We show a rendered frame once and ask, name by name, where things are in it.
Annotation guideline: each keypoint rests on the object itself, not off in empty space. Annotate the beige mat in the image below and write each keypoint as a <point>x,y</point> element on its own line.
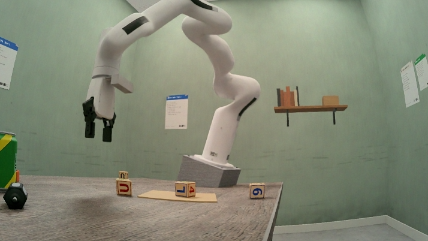
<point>170,196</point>

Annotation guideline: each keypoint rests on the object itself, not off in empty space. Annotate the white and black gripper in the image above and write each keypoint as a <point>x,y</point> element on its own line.
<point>99,103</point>

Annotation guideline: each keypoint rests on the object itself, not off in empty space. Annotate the green and yellow striped can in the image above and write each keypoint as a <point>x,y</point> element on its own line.
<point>8,159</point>

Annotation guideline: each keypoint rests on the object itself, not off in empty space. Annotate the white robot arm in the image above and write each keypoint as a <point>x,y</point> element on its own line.
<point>203,22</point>

